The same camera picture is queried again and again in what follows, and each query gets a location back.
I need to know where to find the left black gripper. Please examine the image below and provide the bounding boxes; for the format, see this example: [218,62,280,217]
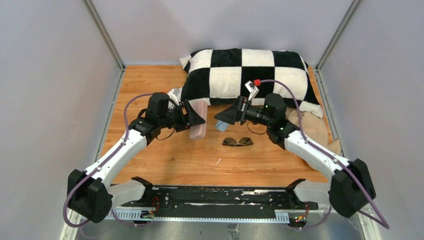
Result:
[159,99,205,132]

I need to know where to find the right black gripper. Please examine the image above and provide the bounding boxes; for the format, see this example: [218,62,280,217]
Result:
[214,96,273,128]

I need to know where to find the pink glasses case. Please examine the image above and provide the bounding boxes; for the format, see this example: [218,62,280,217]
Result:
[189,100,208,140]

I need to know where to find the blue lens cloth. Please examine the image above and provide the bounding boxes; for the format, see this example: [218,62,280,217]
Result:
[215,120,229,132]

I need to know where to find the dark aviator sunglasses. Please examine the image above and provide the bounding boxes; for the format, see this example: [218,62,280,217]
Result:
[222,137,254,147]

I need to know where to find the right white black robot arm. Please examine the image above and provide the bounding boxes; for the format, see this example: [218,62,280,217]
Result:
[214,93,376,218]

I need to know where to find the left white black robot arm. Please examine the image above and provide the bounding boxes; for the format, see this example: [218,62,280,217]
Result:
[62,92,206,228]

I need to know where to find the black white checkered pillow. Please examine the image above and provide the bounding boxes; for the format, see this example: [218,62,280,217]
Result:
[177,48,323,118]

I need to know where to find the beige crumpled cloth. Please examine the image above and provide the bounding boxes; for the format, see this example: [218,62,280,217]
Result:
[301,112,341,155]

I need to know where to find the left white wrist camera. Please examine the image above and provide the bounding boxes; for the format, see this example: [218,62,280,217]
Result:
[167,88,181,106]

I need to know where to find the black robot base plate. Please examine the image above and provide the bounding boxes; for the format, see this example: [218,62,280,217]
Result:
[125,184,319,215]

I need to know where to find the slotted aluminium rail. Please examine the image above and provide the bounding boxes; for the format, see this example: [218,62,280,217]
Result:
[105,205,290,224]

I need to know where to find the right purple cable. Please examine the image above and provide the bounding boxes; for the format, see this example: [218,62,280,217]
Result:
[259,79,390,230]

